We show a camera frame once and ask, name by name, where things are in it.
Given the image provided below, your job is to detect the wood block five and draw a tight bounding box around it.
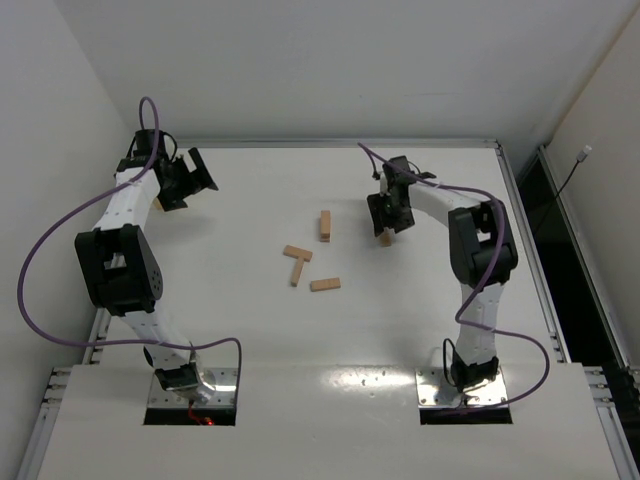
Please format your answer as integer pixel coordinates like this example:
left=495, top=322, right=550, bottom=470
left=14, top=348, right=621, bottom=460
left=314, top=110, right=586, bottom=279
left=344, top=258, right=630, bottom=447
left=379, top=232, right=392, bottom=247

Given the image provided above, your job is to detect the wood block two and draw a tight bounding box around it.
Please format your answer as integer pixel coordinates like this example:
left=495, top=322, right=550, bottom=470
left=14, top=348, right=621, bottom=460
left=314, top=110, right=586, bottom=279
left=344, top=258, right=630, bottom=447
left=320, top=210, right=331, bottom=232

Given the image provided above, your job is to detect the wood block six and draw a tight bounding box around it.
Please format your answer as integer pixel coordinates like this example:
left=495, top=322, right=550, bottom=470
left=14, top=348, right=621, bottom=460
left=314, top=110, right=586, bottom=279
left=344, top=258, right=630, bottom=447
left=310, top=277, right=341, bottom=292

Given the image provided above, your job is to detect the wood block four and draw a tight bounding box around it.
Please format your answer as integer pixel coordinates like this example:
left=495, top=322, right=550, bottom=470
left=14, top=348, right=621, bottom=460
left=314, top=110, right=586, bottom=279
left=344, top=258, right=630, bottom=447
left=290, top=257, right=306, bottom=287

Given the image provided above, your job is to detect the wood block three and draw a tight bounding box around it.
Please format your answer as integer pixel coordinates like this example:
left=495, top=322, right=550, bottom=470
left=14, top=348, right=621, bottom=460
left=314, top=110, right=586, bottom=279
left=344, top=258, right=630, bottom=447
left=283, top=245, right=313, bottom=262

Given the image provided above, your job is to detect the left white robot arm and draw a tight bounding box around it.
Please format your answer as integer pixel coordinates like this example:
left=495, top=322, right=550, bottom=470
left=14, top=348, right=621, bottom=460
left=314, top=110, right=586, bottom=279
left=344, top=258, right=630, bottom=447
left=74, top=129, right=217, bottom=404

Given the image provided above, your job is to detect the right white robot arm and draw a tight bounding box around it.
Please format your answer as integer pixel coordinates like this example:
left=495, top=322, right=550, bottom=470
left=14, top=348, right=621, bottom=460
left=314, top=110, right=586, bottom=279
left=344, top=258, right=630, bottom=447
left=367, top=156, right=518, bottom=392

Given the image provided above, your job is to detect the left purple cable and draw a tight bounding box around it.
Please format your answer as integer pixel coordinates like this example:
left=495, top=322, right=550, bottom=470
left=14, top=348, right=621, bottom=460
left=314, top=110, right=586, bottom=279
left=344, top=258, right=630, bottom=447
left=17, top=96, right=244, bottom=391

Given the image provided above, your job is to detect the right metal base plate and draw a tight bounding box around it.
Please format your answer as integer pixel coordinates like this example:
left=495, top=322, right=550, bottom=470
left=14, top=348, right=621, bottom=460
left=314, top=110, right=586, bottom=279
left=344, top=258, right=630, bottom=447
left=415, top=367, right=508, bottom=411

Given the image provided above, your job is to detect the metal base plate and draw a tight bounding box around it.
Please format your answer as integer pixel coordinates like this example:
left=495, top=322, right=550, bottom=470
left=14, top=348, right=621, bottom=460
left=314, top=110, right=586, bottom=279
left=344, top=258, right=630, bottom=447
left=147, top=365, right=237, bottom=409
left=415, top=367, right=508, bottom=411

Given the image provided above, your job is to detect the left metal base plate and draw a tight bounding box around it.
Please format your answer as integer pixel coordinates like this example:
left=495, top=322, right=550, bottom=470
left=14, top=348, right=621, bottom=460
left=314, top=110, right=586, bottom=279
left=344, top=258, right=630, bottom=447
left=147, top=365, right=237, bottom=409

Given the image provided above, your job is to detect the black wall cable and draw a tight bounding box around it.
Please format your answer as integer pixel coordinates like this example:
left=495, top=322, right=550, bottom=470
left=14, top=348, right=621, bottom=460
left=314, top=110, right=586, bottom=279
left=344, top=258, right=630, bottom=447
left=519, top=145, right=593, bottom=236

